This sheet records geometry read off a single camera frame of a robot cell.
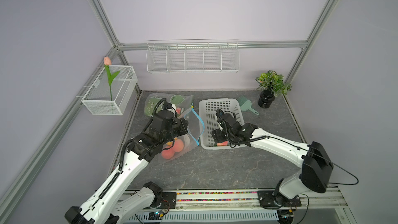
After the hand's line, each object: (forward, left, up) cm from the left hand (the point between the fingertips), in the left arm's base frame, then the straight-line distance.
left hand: (189, 123), depth 70 cm
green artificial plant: (+27, -49, -3) cm, 56 cm away
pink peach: (-5, +13, -22) cm, 26 cm away
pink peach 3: (-1, -17, -21) cm, 27 cm away
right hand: (+3, -14, -14) cm, 20 cm away
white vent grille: (-33, -5, -28) cm, 43 cm away
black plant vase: (+28, -51, -19) cm, 61 cm away
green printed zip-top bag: (+33, +7, -24) cm, 41 cm away
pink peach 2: (+25, +9, -21) cm, 34 cm away
